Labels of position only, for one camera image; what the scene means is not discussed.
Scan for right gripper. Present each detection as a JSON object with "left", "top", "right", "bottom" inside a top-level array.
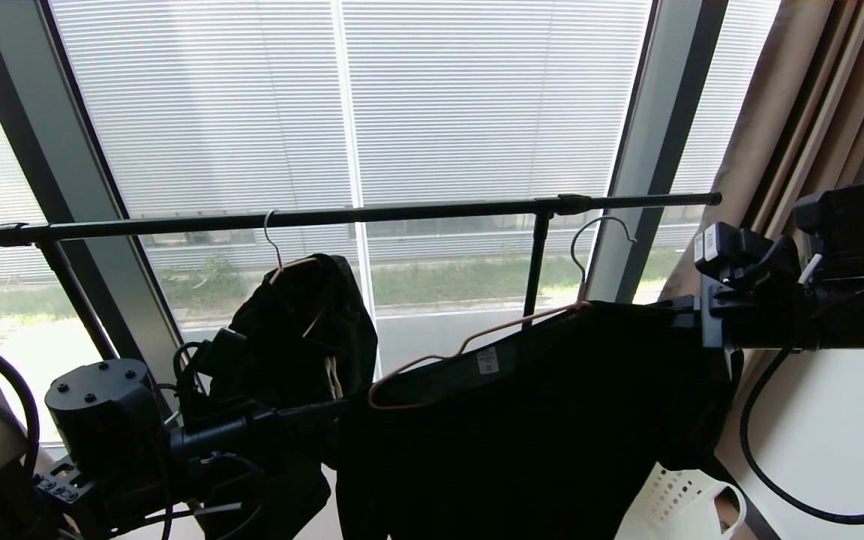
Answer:
[{"left": 697, "top": 276, "right": 802, "bottom": 355}]

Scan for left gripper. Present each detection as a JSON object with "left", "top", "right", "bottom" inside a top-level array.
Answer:
[{"left": 168, "top": 407, "right": 307, "bottom": 482}]

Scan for black shorts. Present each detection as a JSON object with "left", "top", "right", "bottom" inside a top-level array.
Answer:
[{"left": 198, "top": 253, "right": 379, "bottom": 540}]

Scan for pink clothes hanger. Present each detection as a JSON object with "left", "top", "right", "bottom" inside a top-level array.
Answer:
[
  {"left": 262, "top": 209, "right": 329, "bottom": 340},
  {"left": 367, "top": 215, "right": 638, "bottom": 412}
]

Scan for black garment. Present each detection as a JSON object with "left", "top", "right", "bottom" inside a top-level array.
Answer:
[{"left": 333, "top": 298, "right": 742, "bottom": 540}]

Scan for white laundry basket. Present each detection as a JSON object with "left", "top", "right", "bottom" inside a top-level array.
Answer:
[{"left": 614, "top": 460, "right": 748, "bottom": 540}]

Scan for black clothes rack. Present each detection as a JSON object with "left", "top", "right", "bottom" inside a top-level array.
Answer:
[{"left": 0, "top": 191, "right": 724, "bottom": 376}]

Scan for beige curtain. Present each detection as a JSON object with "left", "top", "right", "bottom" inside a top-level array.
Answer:
[{"left": 657, "top": 0, "right": 864, "bottom": 391}]

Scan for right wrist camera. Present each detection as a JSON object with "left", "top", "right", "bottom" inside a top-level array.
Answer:
[{"left": 691, "top": 220, "right": 802, "bottom": 291}]

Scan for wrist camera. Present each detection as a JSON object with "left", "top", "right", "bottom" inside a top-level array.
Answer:
[
  {"left": 194, "top": 326, "right": 251, "bottom": 381},
  {"left": 691, "top": 220, "right": 802, "bottom": 291}
]

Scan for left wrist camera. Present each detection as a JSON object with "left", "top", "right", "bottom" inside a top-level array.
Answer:
[{"left": 194, "top": 326, "right": 251, "bottom": 381}]

